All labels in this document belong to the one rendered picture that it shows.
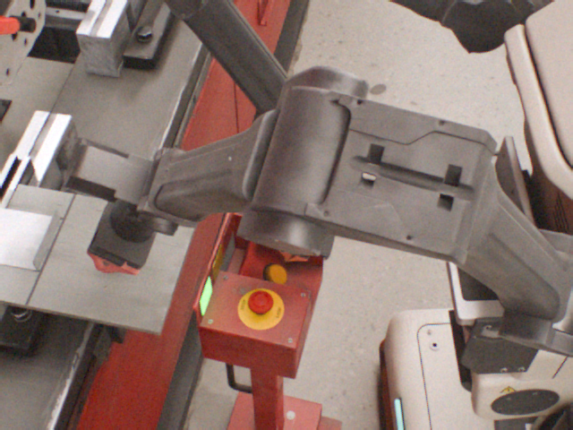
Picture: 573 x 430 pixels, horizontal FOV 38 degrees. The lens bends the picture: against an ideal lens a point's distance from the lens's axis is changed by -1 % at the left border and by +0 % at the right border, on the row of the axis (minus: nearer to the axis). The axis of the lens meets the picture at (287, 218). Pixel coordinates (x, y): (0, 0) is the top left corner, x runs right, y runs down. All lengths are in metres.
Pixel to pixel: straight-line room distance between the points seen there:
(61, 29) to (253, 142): 1.16
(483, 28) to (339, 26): 1.84
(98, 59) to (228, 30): 0.53
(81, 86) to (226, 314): 0.49
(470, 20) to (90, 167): 0.47
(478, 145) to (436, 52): 2.34
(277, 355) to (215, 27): 0.56
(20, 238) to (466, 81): 1.85
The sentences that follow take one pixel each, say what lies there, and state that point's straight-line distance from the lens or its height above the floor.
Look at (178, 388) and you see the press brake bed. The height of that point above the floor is 0.05.
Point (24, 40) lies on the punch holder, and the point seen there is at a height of 1.20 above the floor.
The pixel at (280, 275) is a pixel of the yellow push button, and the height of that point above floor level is 0.72.
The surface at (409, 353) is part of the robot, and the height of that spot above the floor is 0.28.
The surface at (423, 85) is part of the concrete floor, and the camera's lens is 2.70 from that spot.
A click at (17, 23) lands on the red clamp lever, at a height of 1.28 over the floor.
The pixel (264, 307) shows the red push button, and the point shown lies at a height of 0.81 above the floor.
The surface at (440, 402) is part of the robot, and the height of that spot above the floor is 0.28.
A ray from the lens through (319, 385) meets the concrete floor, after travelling 2.10.
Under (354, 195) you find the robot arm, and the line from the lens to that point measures 0.47.
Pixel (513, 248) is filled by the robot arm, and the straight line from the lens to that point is 0.58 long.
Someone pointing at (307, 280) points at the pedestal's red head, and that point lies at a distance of 1.41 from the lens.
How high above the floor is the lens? 1.93
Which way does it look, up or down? 56 degrees down
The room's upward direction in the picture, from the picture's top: straight up
